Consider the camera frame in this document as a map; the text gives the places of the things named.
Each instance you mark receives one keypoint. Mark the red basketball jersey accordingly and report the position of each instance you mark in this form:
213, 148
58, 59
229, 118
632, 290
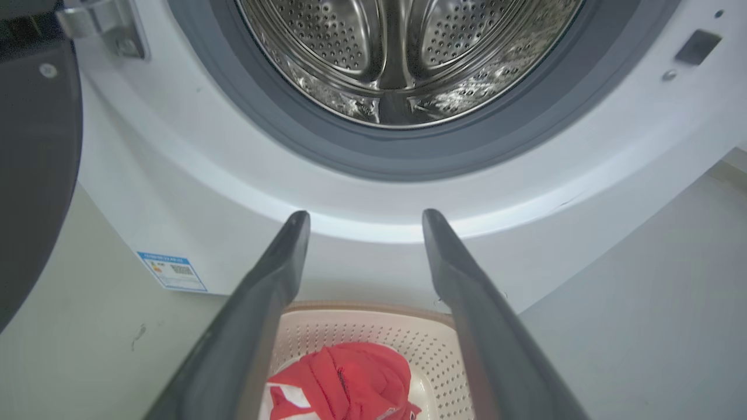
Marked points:
356, 379

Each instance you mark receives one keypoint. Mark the black washing machine door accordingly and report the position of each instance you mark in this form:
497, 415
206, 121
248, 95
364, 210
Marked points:
35, 175

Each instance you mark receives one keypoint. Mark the blue energy label sticker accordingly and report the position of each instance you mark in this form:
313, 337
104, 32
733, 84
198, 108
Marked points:
173, 271

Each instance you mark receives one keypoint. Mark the small silver latch screw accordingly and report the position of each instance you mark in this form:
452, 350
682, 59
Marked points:
669, 74

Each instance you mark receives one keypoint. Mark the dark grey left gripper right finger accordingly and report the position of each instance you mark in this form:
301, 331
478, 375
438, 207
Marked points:
484, 338

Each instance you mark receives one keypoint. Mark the silver door hinge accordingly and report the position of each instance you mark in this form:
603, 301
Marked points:
111, 26

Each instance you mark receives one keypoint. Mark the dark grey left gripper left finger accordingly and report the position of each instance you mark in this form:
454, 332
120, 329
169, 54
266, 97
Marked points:
257, 326

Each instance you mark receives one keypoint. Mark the black door latch socket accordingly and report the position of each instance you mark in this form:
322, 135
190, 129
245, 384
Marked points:
697, 46

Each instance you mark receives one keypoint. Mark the white front-load washing machine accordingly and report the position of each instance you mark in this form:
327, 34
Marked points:
204, 175

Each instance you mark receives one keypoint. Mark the stainless steel washing machine drum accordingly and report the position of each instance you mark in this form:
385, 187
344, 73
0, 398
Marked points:
350, 35

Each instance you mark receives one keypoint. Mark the grey rubber door gasket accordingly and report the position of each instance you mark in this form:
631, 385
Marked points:
292, 116

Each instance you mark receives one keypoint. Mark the cream perforated laundry basket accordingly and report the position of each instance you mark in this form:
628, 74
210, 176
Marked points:
432, 350

